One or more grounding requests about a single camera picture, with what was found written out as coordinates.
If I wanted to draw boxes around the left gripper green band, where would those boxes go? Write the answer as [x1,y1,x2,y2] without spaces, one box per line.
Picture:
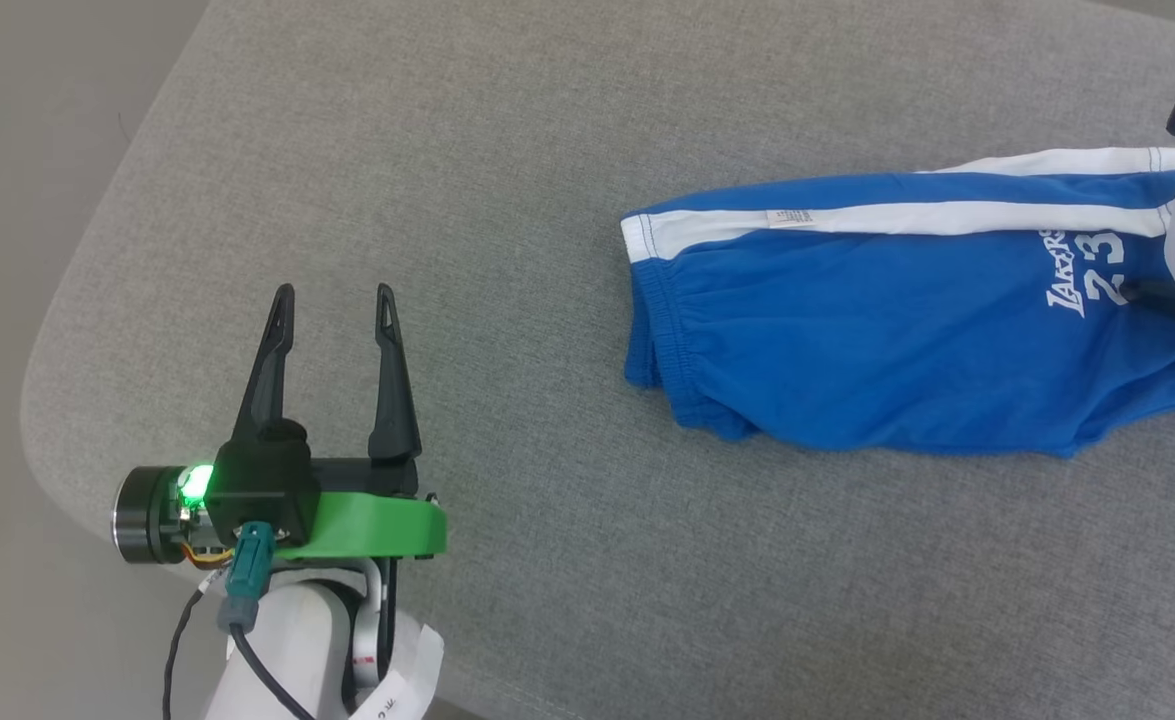
[111,283,448,572]

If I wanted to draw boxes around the blue white sports shorts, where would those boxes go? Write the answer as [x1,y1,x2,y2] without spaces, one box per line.
[619,146,1175,460]

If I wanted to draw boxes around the white paper label tag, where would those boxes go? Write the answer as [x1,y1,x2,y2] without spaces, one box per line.
[347,620,446,720]

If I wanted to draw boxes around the black cable teal connector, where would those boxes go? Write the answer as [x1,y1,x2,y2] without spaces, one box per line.
[217,521,320,720]

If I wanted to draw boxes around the thin black cable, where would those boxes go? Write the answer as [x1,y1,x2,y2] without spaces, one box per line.
[161,588,210,720]

